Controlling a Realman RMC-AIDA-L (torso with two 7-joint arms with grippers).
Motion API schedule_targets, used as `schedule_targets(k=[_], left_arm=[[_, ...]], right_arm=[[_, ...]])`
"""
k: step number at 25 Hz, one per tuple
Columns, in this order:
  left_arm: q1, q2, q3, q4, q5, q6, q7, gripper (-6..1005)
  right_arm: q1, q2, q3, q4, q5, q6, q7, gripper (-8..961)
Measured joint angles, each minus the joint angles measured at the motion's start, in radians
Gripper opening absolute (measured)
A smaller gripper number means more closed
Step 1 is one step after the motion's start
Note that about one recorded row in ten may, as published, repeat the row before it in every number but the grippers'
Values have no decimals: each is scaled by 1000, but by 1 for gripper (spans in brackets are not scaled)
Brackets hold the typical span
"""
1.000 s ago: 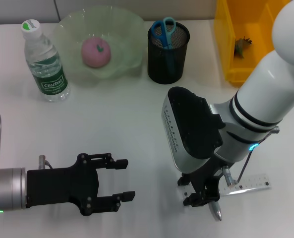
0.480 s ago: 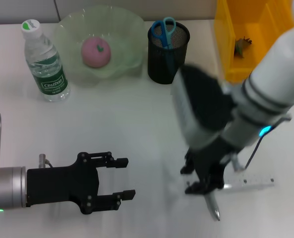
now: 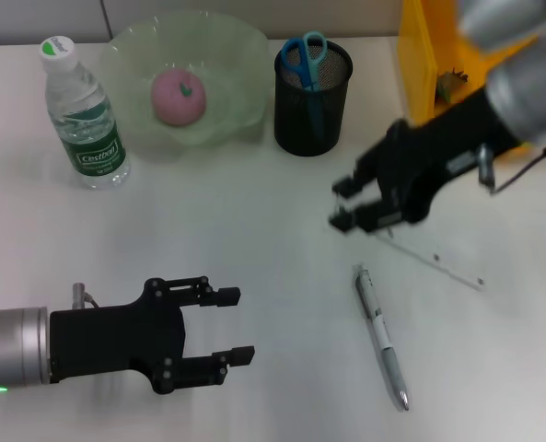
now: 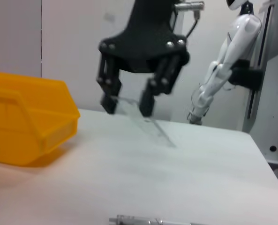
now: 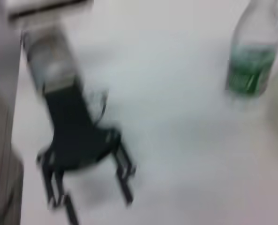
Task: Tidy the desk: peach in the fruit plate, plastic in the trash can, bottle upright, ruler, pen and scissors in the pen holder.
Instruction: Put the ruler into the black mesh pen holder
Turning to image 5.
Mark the clear green-label water bottle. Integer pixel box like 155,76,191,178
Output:
225,0,278,97

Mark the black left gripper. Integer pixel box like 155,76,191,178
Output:
36,80,137,225

